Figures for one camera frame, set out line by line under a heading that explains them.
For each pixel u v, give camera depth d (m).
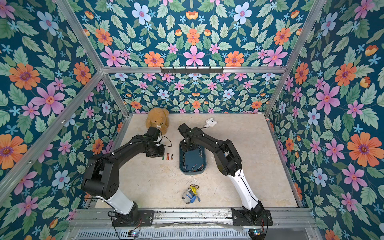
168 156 0.96
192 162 0.92
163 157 0.95
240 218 0.73
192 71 0.92
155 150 0.78
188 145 0.88
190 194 0.77
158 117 0.94
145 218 0.73
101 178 0.46
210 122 1.11
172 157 0.96
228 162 0.60
